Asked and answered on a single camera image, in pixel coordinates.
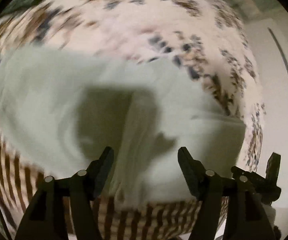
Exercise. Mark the pale green pants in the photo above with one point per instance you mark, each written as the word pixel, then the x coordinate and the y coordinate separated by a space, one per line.
pixel 60 109

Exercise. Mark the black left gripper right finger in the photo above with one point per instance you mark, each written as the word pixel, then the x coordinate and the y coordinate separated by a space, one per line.
pixel 246 217

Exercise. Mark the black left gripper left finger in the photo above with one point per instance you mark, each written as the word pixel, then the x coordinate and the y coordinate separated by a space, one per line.
pixel 45 216

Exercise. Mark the floral patterned bed blanket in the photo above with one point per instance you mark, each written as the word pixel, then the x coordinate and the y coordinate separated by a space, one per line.
pixel 205 38

